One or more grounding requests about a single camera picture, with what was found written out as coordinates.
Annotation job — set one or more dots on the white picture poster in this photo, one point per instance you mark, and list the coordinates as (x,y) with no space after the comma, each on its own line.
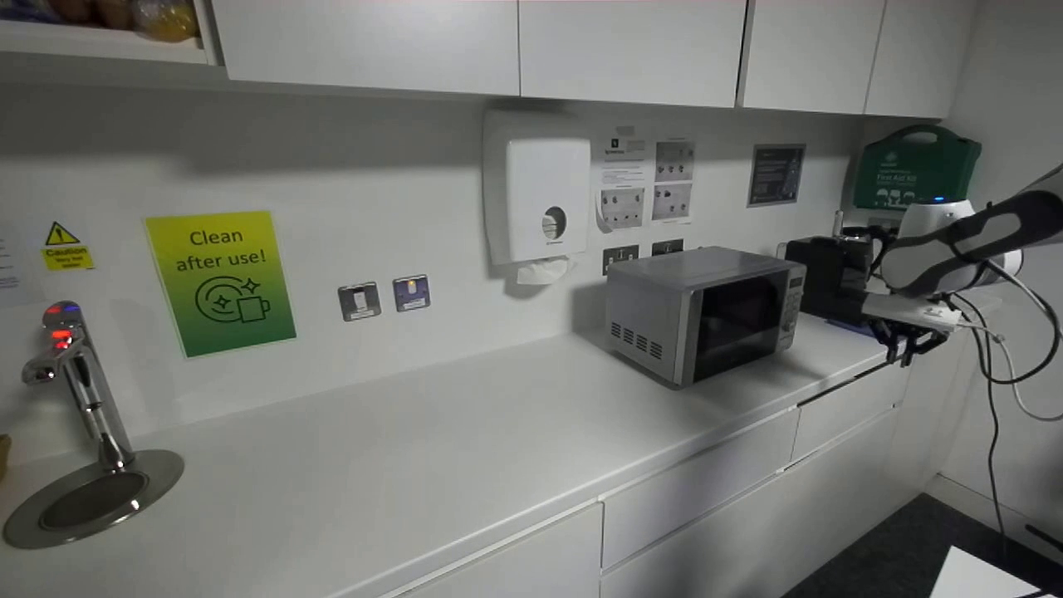
(673,178)

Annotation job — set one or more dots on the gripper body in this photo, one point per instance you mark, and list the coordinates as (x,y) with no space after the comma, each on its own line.
(912,330)

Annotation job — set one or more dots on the dark wall socket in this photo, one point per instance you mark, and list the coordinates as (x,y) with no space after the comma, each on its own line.
(667,247)
(619,257)

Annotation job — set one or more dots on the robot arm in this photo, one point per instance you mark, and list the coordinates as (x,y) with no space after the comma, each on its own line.
(955,249)

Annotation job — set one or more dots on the green cleaning sign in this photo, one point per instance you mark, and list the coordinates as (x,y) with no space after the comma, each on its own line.
(220,282)

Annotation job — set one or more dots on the round steel drip tray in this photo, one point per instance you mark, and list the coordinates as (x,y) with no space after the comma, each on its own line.
(91,502)

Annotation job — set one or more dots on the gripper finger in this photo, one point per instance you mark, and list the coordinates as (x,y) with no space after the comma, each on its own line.
(913,354)
(896,350)

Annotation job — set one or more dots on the white paper note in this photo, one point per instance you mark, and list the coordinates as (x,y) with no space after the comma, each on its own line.
(7,264)

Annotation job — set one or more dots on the microwave door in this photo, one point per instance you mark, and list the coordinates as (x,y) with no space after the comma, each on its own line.
(735,324)

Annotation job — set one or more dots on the white drawer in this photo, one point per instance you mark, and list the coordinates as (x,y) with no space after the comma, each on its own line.
(698,490)
(847,411)

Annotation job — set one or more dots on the silver wall switch plate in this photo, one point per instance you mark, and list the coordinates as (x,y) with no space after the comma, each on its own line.
(359,301)
(411,293)

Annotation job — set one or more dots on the dark framed notice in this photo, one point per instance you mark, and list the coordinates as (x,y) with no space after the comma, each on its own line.
(776,174)

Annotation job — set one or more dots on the white instruction poster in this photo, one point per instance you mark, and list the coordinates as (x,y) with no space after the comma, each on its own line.
(620,187)

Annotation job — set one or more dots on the yellow caution sticker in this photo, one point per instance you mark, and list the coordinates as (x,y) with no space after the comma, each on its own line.
(66,247)

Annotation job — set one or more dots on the black coffee machine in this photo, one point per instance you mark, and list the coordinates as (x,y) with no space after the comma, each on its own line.
(822,278)

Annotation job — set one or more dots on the chrome tap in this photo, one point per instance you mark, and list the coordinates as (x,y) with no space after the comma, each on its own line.
(79,374)

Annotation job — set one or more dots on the white paper towel dispenser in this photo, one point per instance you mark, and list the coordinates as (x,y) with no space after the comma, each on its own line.
(536,199)

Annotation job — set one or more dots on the white table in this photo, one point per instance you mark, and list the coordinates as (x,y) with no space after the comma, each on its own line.
(984,577)

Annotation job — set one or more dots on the green first aid kit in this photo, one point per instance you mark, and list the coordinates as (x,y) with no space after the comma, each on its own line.
(913,170)

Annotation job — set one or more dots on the heap of yellow bags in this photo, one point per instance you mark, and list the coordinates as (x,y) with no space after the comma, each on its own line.
(124,15)

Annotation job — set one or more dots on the white base cabinet door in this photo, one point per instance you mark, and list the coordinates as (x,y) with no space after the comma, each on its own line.
(764,548)
(523,565)

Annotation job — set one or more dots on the silver microwave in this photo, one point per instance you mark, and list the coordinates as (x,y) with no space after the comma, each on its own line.
(664,307)

